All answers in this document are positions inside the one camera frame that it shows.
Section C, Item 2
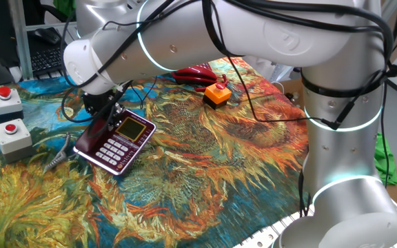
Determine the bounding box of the black computer keyboard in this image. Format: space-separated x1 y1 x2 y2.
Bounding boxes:
29 46 65 77

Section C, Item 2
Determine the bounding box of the red telephone handset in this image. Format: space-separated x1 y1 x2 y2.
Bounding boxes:
172 67 218 85

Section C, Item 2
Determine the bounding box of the black computer mouse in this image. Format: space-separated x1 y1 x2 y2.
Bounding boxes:
34 28 61 45

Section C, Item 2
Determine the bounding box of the green cloth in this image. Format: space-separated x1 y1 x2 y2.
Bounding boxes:
374 132 397 186
53 0 78 17

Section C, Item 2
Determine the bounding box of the white box grey base button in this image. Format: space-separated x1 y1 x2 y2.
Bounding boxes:
0 118 34 165

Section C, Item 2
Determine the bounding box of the orange box red button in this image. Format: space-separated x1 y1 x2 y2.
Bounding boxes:
202 82 233 110

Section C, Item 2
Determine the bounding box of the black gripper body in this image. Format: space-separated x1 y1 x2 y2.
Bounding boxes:
82 91 116 117

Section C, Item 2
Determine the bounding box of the white box black base button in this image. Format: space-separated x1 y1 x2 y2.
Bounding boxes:
0 85 24 124

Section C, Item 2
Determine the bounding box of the open cardboard box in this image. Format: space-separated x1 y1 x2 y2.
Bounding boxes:
276 79 306 112

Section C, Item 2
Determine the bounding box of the red desk telephone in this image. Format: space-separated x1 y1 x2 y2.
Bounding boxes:
170 61 220 87

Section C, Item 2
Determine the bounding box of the maroon telephone handset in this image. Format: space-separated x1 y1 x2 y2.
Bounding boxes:
75 115 115 153

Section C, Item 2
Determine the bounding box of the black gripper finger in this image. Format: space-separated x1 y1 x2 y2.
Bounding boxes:
108 102 124 129

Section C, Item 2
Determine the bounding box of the grey coiled phone cord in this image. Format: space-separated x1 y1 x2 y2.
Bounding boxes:
42 132 72 174

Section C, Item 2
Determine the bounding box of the sunflower painting tablecloth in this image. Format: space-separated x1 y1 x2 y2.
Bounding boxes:
0 56 312 248

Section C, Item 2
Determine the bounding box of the aluminium frame post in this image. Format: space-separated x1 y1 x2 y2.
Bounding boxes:
7 0 34 82

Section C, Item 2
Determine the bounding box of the red coiled phone cord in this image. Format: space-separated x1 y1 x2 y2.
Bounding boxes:
194 74 230 93

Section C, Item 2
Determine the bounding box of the maroon telephone base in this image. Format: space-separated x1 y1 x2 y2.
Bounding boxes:
72 108 157 176

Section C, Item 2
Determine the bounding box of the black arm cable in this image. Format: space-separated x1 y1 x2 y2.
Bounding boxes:
59 0 396 132

